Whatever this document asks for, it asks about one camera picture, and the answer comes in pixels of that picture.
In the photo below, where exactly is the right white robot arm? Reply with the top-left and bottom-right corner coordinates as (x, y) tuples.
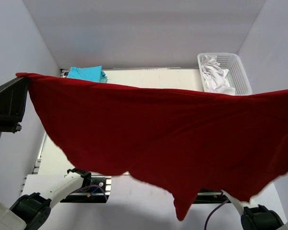
(222, 190), (288, 230)

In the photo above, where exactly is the folded light blue t-shirt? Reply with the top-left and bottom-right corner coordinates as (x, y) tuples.
(67, 66), (104, 82)

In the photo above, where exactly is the folded teal t-shirt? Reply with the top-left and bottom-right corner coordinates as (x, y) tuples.
(99, 71), (108, 83)

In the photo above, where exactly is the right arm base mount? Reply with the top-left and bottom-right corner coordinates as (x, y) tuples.
(193, 188), (227, 204)

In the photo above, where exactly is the crumpled white t-shirt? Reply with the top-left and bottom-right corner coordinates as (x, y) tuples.
(201, 55), (236, 95)

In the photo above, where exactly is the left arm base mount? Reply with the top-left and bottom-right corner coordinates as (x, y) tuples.
(61, 175), (112, 204)

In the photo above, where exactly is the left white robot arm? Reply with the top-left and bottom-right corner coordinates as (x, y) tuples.
(0, 78), (92, 230)

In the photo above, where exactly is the dark red t-shirt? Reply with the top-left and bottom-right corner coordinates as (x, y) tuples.
(16, 73), (288, 220)

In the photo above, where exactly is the white plastic laundry basket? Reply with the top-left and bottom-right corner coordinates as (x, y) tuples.
(197, 53), (252, 95)

